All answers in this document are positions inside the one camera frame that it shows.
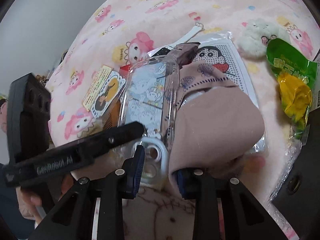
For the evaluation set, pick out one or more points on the person's left hand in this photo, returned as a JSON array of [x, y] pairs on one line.
[[29, 201]]

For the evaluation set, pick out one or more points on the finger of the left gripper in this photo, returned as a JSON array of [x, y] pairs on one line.
[[101, 143]]

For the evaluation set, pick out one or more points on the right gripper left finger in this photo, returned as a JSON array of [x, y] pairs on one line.
[[73, 216]]

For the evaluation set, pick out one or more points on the brown wooden comb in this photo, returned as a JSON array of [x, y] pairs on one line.
[[111, 116]]

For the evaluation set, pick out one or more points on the black storage box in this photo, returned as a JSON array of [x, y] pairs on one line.
[[298, 199]]

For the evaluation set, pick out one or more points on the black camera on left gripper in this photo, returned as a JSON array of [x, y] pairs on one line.
[[28, 113]]

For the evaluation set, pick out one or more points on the pink beige fabric garment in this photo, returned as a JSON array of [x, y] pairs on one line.
[[216, 123]]

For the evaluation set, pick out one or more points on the fluffy white plush toy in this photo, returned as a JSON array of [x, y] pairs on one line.
[[256, 36]]

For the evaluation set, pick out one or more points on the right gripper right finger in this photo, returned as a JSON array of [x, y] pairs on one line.
[[225, 209]]

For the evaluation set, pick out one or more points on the Shin-chan bead kit bag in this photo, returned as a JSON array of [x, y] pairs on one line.
[[216, 46]]

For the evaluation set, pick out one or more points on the clear cartoon phone case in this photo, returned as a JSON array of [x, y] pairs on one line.
[[150, 98]]

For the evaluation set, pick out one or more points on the yellow cartoon sticker card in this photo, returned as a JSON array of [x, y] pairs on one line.
[[106, 86]]

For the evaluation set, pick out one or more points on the green yellow snack bag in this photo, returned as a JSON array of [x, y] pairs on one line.
[[296, 76]]

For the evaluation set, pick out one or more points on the dark brown snack wrapper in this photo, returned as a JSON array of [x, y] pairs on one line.
[[183, 53]]

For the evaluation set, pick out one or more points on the pink cartoon bed blanket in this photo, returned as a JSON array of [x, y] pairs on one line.
[[122, 31]]

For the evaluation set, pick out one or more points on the red packet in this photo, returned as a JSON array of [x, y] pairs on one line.
[[124, 70]]

